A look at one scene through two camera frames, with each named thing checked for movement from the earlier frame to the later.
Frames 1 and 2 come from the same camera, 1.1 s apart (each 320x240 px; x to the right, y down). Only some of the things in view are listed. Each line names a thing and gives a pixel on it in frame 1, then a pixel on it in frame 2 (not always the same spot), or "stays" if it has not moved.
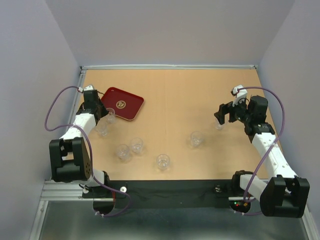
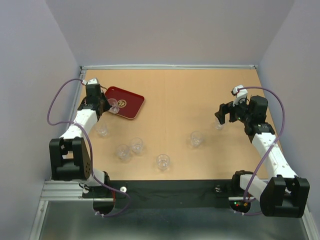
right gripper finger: (224, 109) stays
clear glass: (218, 126) stays
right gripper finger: (233, 115) stays
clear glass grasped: (111, 118) → (115, 108)
